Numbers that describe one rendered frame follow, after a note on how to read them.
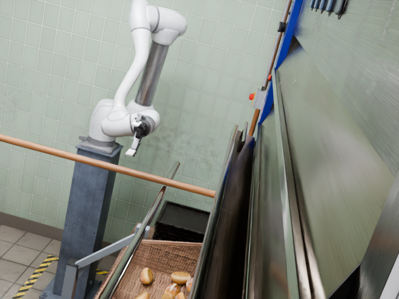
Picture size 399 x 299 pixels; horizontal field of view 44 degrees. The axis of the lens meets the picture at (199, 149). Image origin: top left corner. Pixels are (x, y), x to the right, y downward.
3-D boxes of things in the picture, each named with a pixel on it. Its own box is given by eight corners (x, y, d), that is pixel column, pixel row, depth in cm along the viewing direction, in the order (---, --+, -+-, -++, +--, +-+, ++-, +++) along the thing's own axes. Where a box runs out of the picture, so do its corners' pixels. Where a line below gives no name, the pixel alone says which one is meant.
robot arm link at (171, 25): (113, 127, 296) (146, 129, 308) (123, 141, 284) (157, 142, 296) (148, 0, 262) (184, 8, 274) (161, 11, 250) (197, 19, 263)
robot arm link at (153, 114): (158, 133, 239) (132, 137, 241) (164, 125, 254) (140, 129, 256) (154, 111, 236) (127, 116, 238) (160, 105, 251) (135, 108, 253)
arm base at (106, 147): (84, 135, 295) (85, 127, 293) (120, 145, 294) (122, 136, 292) (72, 144, 278) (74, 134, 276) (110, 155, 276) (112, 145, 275)
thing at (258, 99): (263, 107, 293) (268, 91, 290) (263, 110, 284) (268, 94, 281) (251, 104, 294) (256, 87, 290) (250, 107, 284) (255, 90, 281)
